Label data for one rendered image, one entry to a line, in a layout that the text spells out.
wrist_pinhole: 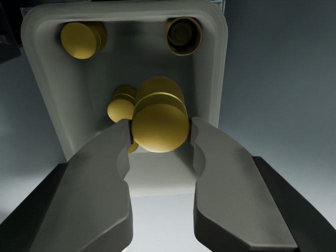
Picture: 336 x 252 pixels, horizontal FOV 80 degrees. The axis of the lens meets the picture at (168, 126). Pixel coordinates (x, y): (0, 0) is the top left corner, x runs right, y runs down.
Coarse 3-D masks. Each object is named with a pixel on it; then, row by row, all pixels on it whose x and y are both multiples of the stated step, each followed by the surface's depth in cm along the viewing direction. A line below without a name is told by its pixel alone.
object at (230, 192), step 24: (192, 120) 11; (192, 144) 12; (216, 144) 9; (240, 144) 9; (216, 168) 8; (240, 168) 8; (216, 192) 7; (240, 192) 7; (264, 192) 7; (216, 216) 6; (240, 216) 6; (264, 216) 6; (216, 240) 6; (240, 240) 6; (264, 240) 6; (288, 240) 6
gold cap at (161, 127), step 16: (160, 80) 14; (144, 96) 12; (160, 96) 11; (176, 96) 12; (144, 112) 11; (160, 112) 11; (176, 112) 11; (144, 128) 11; (160, 128) 11; (176, 128) 11; (144, 144) 12; (160, 144) 12; (176, 144) 12
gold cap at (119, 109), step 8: (120, 88) 25; (128, 88) 25; (112, 96) 24; (120, 96) 23; (128, 96) 24; (112, 104) 23; (120, 104) 23; (128, 104) 23; (112, 112) 23; (120, 112) 23; (128, 112) 23
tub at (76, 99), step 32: (128, 0) 16; (160, 0) 16; (192, 0) 16; (32, 32) 16; (128, 32) 23; (160, 32) 23; (224, 32) 17; (32, 64) 18; (64, 64) 21; (96, 64) 25; (128, 64) 25; (160, 64) 25; (192, 64) 25; (224, 64) 19; (64, 96) 21; (96, 96) 27; (192, 96) 27; (64, 128) 21; (96, 128) 29; (160, 160) 31; (192, 160) 30; (160, 192) 27; (192, 192) 27
